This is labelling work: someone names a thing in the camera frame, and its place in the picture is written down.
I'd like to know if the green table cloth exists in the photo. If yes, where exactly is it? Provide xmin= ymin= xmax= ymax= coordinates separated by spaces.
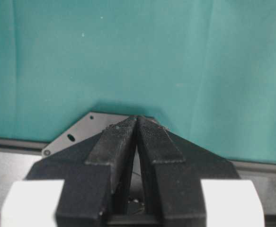
xmin=0 ymin=0 xmax=276 ymax=162

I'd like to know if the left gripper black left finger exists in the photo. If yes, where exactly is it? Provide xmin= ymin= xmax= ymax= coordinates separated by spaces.
xmin=26 ymin=116 xmax=137 ymax=227

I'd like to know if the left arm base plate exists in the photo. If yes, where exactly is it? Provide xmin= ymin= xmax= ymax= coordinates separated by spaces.
xmin=42 ymin=112 xmax=130 ymax=161

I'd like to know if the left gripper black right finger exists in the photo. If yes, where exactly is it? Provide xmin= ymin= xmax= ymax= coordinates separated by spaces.
xmin=136 ymin=117 xmax=240 ymax=227

